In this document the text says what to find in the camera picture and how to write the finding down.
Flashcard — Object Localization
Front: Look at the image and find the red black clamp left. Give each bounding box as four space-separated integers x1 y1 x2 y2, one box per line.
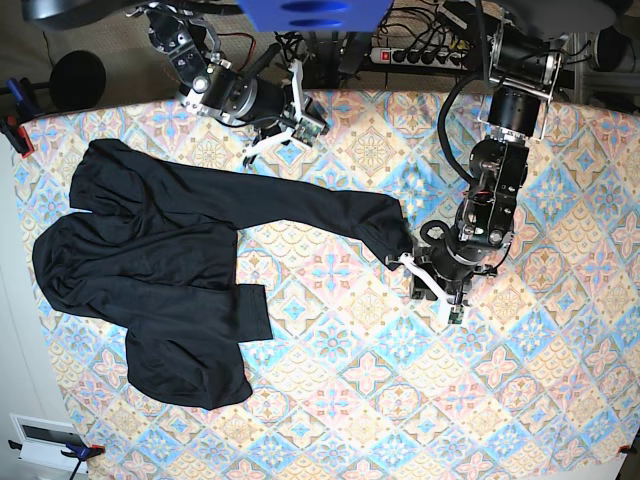
0 116 34 158

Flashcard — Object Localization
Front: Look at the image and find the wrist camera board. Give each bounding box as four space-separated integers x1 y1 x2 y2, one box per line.
448 305 465 325
292 119 325 148

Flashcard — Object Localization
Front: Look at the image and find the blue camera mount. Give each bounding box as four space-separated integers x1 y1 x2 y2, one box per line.
237 0 393 32

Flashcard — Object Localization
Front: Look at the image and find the black t-shirt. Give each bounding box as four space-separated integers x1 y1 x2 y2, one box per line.
32 139 412 410

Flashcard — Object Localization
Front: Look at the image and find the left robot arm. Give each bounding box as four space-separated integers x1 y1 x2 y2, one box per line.
410 1 569 307

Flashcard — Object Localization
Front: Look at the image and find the white power strip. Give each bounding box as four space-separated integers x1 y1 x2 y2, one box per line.
369 47 466 70

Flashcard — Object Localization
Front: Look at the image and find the black round stool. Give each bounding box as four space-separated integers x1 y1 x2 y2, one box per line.
49 50 106 111

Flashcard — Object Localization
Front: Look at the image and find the blue clamp bottom left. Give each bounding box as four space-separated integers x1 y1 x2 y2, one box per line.
7 438 105 480

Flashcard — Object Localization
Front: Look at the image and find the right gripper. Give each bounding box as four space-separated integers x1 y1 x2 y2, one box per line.
229 75 292 130

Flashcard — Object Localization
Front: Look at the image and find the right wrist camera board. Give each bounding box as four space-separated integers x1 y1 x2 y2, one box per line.
292 119 325 148

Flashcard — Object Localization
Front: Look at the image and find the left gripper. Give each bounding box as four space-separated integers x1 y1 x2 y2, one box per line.
412 241 495 300

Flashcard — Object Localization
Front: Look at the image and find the white wall vent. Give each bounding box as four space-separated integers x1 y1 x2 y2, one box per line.
10 413 83 473

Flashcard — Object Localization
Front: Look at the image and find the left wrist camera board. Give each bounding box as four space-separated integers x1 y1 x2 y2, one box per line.
448 305 465 325

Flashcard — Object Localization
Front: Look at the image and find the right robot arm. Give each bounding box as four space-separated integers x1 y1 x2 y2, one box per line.
135 1 294 130

